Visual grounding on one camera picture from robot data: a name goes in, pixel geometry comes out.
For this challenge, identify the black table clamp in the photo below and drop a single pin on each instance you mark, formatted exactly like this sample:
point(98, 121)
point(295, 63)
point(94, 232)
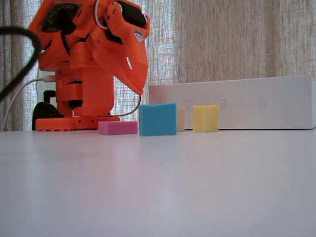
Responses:
point(44, 111)

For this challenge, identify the orange gripper black servo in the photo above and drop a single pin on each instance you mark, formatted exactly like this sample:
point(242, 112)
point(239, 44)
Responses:
point(130, 64)

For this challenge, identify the pink foam cuboid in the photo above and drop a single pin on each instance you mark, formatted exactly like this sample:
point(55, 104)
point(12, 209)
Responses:
point(116, 128)

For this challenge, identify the yellow foam cuboid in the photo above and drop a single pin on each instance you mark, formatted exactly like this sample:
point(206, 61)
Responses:
point(205, 119)

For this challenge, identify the beige foam cuboid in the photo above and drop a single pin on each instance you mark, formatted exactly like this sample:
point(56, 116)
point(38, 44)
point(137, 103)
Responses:
point(180, 118)

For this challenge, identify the light grey fabric sheet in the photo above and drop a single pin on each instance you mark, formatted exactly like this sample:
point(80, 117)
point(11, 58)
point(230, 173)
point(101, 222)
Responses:
point(47, 86)

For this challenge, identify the white cardboard box bin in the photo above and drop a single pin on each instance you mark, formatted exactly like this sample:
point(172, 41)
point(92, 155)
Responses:
point(247, 103)

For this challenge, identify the beige woven curtain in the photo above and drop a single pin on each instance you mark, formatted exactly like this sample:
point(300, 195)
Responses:
point(222, 37)

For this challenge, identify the blue foam cuboid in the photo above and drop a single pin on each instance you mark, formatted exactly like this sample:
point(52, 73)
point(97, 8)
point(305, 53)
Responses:
point(158, 121)

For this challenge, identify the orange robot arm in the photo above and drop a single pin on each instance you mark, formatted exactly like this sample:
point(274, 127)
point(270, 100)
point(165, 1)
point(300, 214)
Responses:
point(93, 98)

